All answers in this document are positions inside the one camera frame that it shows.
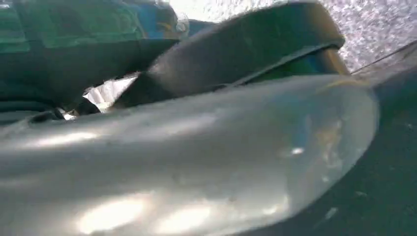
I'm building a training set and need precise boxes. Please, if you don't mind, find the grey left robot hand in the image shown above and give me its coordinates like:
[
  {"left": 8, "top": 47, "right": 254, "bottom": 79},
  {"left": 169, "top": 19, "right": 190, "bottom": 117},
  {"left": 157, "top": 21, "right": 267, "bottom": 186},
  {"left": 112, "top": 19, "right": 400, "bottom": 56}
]
[{"left": 0, "top": 0, "right": 351, "bottom": 115}]

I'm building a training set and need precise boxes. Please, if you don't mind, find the silver plastic wheel hubcap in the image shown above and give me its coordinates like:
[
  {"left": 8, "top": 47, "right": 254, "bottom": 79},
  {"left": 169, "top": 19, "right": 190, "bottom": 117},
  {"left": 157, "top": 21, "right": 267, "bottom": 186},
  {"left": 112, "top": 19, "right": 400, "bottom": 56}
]
[{"left": 0, "top": 74, "right": 380, "bottom": 236}]

